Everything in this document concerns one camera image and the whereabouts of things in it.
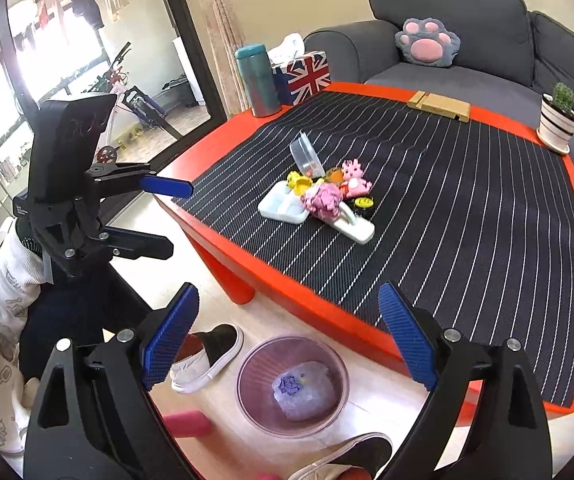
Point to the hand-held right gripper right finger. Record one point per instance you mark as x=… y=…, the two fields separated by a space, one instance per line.
x=407 y=345

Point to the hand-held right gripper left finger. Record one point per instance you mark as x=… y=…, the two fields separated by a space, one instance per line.
x=172 y=342

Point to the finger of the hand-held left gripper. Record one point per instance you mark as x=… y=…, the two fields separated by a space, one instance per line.
x=167 y=187
x=142 y=247

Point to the pink translucent waste bin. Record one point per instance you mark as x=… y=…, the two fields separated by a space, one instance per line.
x=262 y=360

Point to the pink dragon toy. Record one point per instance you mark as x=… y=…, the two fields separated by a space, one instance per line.
x=354 y=177

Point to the person's left forearm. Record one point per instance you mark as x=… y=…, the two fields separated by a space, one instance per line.
x=12 y=275

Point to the black and white slip-on shoe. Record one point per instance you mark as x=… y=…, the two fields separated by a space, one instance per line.
x=212 y=350
x=352 y=452

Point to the pink cylinder object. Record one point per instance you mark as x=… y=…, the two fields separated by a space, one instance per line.
x=187 y=424

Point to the bicycle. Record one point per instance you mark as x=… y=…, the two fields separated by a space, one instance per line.
x=132 y=97

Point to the person's leg in dark trousers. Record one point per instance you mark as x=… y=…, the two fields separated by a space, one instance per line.
x=67 y=310

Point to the purple and white plastic packet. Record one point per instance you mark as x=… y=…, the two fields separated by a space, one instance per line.
x=304 y=392

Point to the white flat plastic tray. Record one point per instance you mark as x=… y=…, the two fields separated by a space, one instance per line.
x=359 y=232

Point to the yellow toy figure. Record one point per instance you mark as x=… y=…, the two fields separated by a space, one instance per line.
x=298 y=182

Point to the black white-striped table mat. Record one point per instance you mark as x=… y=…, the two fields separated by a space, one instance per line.
x=467 y=220

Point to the teal thermos bottle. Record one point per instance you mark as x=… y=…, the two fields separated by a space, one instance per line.
x=259 y=82

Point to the clear plastic container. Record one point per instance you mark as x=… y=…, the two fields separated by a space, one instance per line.
x=304 y=152

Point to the yellow round badge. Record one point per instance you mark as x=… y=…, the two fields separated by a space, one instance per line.
x=363 y=203

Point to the pink crumpled flower toy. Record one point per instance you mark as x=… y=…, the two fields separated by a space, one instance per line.
x=322 y=200

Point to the dark hanging garment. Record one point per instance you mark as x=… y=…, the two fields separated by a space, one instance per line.
x=86 y=5

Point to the beige curtain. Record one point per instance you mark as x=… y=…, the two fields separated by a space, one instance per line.
x=222 y=35

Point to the flag-print tissue box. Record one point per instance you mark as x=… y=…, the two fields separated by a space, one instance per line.
x=304 y=77

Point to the white tissue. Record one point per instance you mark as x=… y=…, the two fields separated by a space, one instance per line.
x=289 y=45

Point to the wooden phone stand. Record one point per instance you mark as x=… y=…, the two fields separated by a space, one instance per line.
x=439 y=105

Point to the potted cactus in striped pot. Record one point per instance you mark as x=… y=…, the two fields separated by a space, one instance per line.
x=557 y=122

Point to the grey pink paw cushion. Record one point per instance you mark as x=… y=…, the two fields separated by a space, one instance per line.
x=427 y=42

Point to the grey sofa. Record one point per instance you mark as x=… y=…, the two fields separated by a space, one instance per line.
x=487 y=25

